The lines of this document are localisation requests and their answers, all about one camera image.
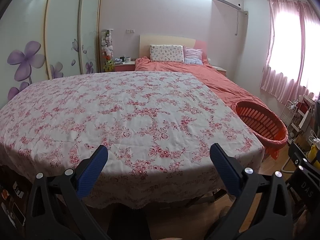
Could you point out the red plastic laundry basket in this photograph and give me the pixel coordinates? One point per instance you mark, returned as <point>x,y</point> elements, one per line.
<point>265,124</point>

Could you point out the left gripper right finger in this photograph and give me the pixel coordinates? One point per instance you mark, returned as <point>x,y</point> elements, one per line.
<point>229,169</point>

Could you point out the pink window curtain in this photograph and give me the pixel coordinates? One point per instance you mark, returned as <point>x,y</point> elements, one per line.
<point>292,63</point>

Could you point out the white wall socket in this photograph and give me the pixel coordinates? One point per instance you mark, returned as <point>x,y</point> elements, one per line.
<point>130,31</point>

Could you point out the plush toy hanging organizer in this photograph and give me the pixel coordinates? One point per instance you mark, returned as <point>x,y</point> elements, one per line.
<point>107,50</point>

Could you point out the sliding wardrobe flower doors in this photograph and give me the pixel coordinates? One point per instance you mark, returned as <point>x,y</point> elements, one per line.
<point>47,39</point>

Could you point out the right pink nightstand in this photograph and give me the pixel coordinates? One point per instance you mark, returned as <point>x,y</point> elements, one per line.
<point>220,70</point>

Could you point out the pink striped pillow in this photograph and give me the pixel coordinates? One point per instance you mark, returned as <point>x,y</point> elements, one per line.
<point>192,56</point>

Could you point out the floral pink white tablecloth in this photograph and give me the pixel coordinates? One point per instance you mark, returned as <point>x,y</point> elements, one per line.
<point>158,128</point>

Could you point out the left pink nightstand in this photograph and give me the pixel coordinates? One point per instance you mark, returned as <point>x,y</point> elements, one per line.
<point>125,66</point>

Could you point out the white wire rack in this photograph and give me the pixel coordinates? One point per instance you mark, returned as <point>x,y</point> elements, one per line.
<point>291,118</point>

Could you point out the pink nightstand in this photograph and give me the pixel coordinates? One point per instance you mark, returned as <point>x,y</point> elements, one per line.
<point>125,66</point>
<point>220,70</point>

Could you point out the white floral pillow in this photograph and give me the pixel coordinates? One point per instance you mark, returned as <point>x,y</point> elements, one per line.
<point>166,53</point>

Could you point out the white air conditioner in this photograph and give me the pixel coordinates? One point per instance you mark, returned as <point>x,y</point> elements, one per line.
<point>230,4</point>

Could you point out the beige pink headboard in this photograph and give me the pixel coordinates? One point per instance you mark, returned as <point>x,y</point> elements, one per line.
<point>146,40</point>

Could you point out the cluttered white desk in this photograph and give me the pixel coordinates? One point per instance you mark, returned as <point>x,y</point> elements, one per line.
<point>305,112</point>

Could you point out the bed with coral duvet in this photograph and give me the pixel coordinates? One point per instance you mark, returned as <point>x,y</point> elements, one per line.
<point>228,91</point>

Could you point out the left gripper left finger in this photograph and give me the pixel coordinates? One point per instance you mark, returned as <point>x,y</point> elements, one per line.
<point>88,171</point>

